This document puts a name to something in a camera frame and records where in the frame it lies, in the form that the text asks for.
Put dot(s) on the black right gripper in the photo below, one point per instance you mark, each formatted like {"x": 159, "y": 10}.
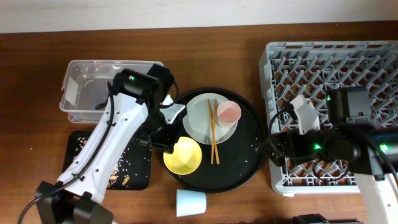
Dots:
{"x": 294, "y": 139}

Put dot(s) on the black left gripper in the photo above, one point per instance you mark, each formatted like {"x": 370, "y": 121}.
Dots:
{"x": 166, "y": 145}

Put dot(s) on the yellow bowl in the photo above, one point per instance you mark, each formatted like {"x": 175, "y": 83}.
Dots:
{"x": 186, "y": 157}

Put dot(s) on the nut and rice food scraps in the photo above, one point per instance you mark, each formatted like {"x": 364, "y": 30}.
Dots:
{"x": 121, "y": 174}

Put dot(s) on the light blue plastic cup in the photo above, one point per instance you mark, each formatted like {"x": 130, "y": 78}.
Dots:
{"x": 190, "y": 203}

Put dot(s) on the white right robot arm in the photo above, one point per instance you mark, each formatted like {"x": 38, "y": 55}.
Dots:
{"x": 370, "y": 153}

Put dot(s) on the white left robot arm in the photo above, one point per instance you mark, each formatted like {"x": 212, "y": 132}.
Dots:
{"x": 134, "y": 111}

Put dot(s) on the grey dishwasher rack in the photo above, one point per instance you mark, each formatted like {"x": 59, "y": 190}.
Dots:
{"x": 288, "y": 69}

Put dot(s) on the clear plastic waste bin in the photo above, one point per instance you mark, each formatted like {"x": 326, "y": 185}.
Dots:
{"x": 84, "y": 86}

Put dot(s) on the light grey round plate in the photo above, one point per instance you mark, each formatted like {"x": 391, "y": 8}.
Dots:
{"x": 197, "y": 120}

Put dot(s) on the black rectangular tray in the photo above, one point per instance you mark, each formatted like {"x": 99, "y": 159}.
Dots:
{"x": 136, "y": 168}

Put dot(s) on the wooden chopstick left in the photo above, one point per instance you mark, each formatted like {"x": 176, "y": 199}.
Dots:
{"x": 212, "y": 133}

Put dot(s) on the wooden chopstick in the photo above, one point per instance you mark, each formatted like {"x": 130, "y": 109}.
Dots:
{"x": 212, "y": 133}

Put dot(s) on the pink plastic cup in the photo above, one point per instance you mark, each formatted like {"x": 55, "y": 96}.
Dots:
{"x": 228, "y": 114}

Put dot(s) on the wooden chopstick right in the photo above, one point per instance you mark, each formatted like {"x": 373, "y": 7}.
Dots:
{"x": 214, "y": 133}

